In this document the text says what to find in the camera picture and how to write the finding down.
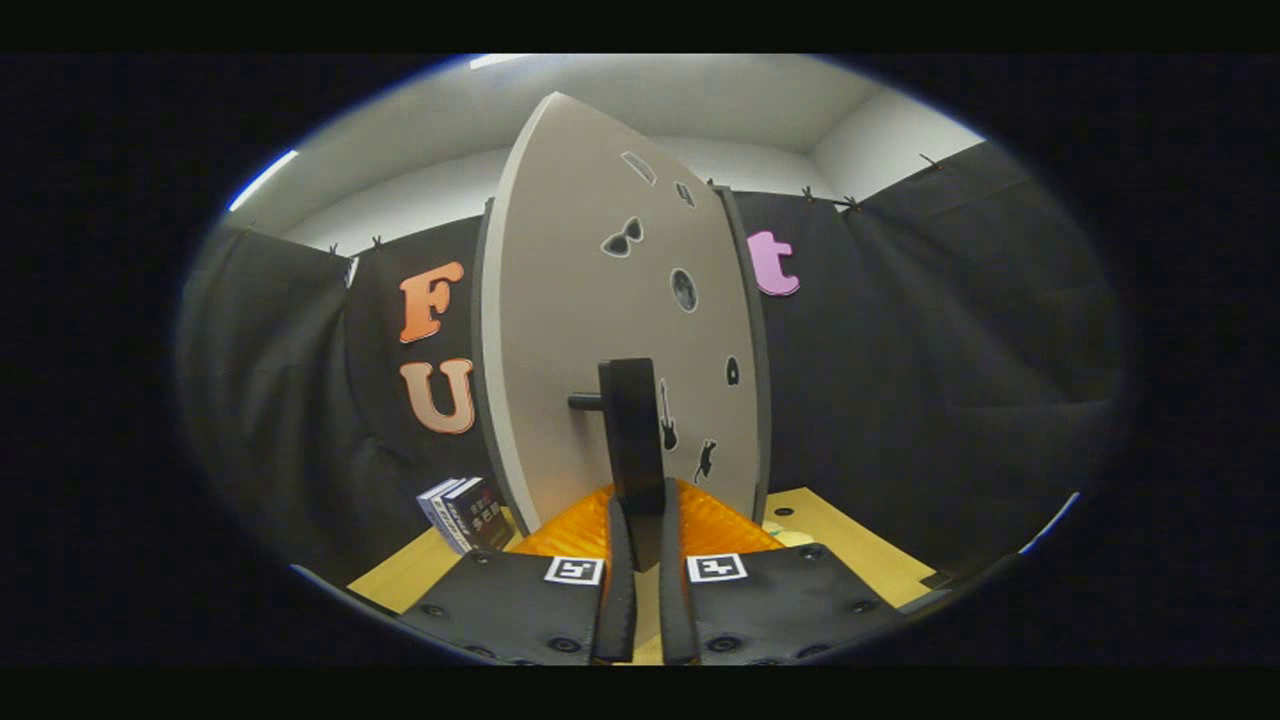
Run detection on blue white book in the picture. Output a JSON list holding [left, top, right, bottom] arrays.
[[417, 478, 471, 554]]

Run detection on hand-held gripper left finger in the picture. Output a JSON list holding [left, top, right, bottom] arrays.
[[395, 485, 639, 667]]

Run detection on grey cabinet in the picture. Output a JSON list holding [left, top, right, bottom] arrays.
[[470, 185, 773, 531]]

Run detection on light grey cabinet door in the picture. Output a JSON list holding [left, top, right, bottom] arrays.
[[478, 92, 773, 573]]

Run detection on dark blue book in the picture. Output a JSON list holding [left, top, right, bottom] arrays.
[[440, 477, 518, 553]]

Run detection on black backdrop cloth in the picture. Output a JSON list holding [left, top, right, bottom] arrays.
[[178, 140, 1126, 591]]

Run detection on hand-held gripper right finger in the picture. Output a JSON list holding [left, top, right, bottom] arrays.
[[658, 478, 909, 667]]

